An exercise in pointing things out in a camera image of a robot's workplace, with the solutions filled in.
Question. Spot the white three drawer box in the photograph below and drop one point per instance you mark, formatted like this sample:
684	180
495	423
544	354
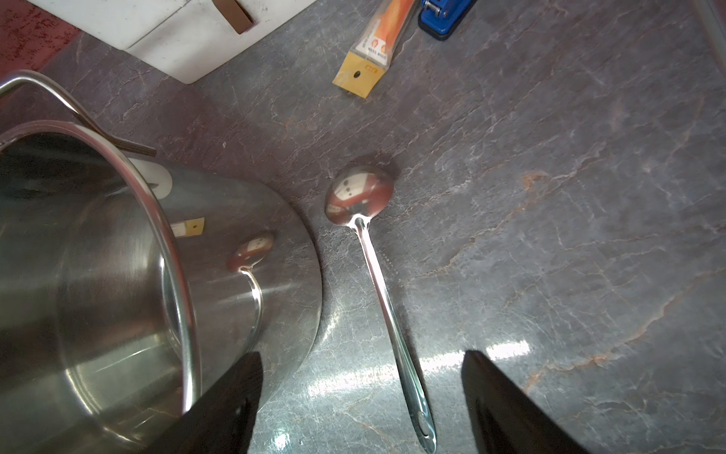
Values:
186	40

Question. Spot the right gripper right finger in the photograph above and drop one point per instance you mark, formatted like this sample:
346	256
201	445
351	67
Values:
503	418

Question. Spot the stainless steel pot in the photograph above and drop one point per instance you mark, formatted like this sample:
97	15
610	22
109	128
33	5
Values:
129	286

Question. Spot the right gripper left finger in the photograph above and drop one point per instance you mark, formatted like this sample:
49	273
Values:
222	420

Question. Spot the long steel ladle spoon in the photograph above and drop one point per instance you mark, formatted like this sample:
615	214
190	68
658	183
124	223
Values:
353	200

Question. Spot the blue stapler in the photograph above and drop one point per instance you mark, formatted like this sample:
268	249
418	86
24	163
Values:
440	18

